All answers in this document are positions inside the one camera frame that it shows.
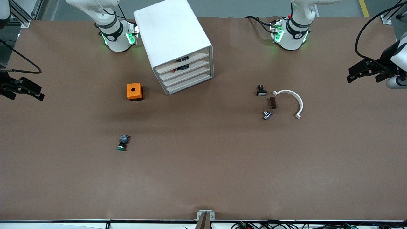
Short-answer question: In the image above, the brown table mat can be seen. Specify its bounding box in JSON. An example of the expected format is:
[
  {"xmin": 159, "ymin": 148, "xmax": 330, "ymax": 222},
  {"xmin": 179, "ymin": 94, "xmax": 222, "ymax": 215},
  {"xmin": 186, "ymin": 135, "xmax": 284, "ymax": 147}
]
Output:
[{"xmin": 0, "ymin": 16, "xmax": 407, "ymax": 222}]

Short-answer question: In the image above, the orange box with hole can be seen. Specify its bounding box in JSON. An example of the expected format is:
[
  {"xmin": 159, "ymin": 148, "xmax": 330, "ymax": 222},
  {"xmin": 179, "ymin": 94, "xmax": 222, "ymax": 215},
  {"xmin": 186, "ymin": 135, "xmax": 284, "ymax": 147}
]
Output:
[{"xmin": 126, "ymin": 83, "xmax": 144, "ymax": 102}]

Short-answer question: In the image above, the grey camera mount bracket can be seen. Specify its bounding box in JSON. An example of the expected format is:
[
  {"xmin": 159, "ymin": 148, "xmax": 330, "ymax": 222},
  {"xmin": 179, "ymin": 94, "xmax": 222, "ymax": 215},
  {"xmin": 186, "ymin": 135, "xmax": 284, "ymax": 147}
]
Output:
[{"xmin": 197, "ymin": 210, "xmax": 215, "ymax": 229}]

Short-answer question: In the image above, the aluminium frame profile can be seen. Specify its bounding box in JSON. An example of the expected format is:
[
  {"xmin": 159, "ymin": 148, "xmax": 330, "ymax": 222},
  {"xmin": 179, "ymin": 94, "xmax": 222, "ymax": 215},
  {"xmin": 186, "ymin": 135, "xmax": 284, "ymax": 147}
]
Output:
[
  {"xmin": 9, "ymin": 0, "xmax": 44, "ymax": 29},
  {"xmin": 380, "ymin": 0, "xmax": 407, "ymax": 24}
]

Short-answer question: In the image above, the white table edge rail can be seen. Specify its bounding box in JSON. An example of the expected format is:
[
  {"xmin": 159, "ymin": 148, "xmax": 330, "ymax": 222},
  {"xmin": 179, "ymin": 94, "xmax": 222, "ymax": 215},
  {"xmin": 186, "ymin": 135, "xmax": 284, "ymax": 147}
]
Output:
[{"xmin": 0, "ymin": 219, "xmax": 407, "ymax": 229}]

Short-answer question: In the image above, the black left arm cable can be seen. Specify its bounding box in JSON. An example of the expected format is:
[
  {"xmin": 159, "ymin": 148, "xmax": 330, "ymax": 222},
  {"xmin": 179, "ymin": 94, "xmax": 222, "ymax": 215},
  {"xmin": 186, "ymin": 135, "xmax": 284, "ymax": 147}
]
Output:
[{"xmin": 355, "ymin": 0, "xmax": 407, "ymax": 63}]

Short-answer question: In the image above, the white drawer cabinet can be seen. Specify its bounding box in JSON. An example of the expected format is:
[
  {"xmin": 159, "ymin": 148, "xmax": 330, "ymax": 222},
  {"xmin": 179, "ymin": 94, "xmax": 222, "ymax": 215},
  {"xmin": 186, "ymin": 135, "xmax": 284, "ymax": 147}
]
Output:
[{"xmin": 134, "ymin": 0, "xmax": 214, "ymax": 96}]

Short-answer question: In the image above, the white curved bracket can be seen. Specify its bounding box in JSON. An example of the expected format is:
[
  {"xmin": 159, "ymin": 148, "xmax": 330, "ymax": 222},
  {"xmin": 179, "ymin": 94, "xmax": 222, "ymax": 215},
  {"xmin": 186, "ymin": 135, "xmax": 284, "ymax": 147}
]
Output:
[{"xmin": 272, "ymin": 90, "xmax": 304, "ymax": 120}]

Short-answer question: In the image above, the black base power cable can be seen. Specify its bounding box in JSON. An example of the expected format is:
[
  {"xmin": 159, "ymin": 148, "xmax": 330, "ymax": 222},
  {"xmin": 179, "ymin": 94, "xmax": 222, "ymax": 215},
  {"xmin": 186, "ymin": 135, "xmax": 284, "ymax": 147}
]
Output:
[{"xmin": 245, "ymin": 15, "xmax": 274, "ymax": 35}]

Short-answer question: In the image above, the green push button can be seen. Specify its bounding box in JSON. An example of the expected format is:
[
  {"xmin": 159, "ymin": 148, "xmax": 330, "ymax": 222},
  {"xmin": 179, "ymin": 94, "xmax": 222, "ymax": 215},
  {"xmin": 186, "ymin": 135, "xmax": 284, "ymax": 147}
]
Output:
[{"xmin": 116, "ymin": 135, "xmax": 130, "ymax": 151}]

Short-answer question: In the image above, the tangled cable bundle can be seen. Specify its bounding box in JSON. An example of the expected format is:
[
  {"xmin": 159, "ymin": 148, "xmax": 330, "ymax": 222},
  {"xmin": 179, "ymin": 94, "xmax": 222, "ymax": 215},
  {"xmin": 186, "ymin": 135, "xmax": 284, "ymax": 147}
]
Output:
[{"xmin": 231, "ymin": 220, "xmax": 407, "ymax": 229}]

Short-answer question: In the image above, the grey base connector box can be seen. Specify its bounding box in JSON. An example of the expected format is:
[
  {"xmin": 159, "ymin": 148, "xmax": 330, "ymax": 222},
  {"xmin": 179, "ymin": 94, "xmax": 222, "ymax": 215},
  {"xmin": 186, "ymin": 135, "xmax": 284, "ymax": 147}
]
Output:
[
  {"xmin": 127, "ymin": 21, "xmax": 139, "ymax": 45},
  {"xmin": 270, "ymin": 18, "xmax": 284, "ymax": 43}
]

